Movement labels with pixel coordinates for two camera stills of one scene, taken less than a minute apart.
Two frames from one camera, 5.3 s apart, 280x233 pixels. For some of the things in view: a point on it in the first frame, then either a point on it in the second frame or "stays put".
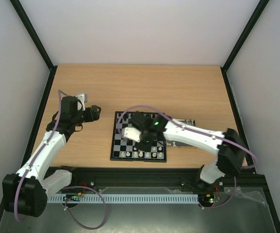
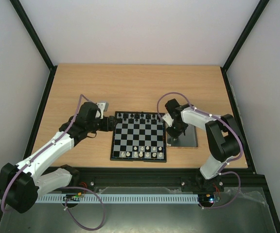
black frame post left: (28, 26) stays put
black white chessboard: (125, 150) stays put
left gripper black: (93, 114) -> (109, 125)
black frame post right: (242, 40) stays put
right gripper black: (144, 144) -> (176, 130)
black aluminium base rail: (183, 178) stays put
